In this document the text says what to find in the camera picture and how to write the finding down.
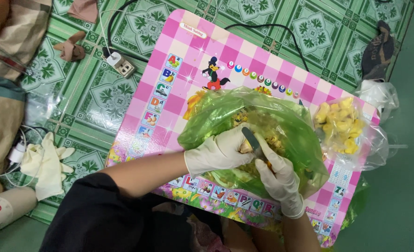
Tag yellow fruit piece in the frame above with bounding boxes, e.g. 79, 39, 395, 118
239, 140, 255, 155

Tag pink checkered low table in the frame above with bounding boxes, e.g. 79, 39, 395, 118
105, 9, 382, 248

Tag black power cable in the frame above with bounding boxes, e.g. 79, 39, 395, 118
102, 0, 149, 64

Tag white power strip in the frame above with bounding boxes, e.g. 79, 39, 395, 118
103, 52, 137, 78

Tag pair of white latex gloves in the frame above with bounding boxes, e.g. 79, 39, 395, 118
19, 132, 76, 202

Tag orange-handled paring knife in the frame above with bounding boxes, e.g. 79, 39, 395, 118
241, 127, 275, 171

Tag green patterned floor mat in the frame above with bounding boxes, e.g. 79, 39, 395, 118
0, 0, 414, 225

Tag person's left hand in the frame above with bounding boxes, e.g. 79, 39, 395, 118
184, 122, 260, 178

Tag heap of fruit peels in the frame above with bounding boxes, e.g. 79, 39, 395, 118
207, 108, 289, 183

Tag person's legs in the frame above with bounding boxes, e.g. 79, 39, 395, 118
188, 213, 288, 252

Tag small green plastic bag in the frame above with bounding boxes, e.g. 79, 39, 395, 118
341, 175, 370, 230

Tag person's right hand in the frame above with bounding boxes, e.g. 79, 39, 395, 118
254, 133, 305, 220

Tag plaid pillow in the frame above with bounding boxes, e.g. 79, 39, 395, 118
0, 0, 53, 82

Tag beige fabric bag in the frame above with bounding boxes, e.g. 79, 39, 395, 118
0, 73, 27, 178

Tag black sandal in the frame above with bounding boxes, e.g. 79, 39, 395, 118
361, 20, 395, 82

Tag beige roll with red label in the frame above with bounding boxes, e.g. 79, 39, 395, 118
0, 186, 39, 241

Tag white charger plug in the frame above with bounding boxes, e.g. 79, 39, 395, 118
107, 51, 124, 68

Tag pile of peeled yellow fruit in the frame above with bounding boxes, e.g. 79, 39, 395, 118
315, 97, 366, 155

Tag crumpled clear plastic bag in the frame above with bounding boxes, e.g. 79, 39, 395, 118
355, 79, 400, 124

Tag white phone charger with cable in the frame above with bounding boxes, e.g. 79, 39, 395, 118
0, 125, 48, 188

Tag person's black clothing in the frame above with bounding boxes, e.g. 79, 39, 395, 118
39, 172, 229, 252

